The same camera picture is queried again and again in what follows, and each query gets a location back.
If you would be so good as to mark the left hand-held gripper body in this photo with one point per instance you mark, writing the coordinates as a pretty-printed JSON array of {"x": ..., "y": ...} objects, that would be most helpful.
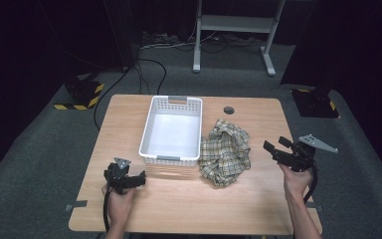
[{"x": 116, "y": 174}]

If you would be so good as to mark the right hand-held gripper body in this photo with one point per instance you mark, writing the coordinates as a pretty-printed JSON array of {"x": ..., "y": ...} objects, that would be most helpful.
[{"x": 300, "y": 156}]

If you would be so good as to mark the beige plaid cloth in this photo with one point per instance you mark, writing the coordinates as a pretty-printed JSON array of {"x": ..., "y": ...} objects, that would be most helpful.
[{"x": 225, "y": 152}]

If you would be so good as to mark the white plastic basket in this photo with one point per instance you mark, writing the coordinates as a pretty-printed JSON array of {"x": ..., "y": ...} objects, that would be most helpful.
[{"x": 174, "y": 132}]

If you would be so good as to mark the person's right hand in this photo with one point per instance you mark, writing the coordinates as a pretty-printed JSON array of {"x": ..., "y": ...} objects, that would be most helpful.
[{"x": 296, "y": 182}]

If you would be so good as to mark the person's left hand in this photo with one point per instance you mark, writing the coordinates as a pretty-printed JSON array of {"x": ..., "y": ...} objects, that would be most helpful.
[{"x": 119, "y": 205}]

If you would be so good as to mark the black yellow striped stand base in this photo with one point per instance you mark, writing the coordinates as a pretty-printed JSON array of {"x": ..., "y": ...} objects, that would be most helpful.
[
  {"x": 83, "y": 94},
  {"x": 315, "y": 103}
]

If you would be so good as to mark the grey table clip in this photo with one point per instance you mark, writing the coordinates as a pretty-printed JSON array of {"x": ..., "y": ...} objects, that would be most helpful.
[
  {"x": 76, "y": 205},
  {"x": 318, "y": 208}
]

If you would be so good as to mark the white metal stand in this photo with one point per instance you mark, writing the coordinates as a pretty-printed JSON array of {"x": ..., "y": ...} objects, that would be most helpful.
[{"x": 235, "y": 25}]

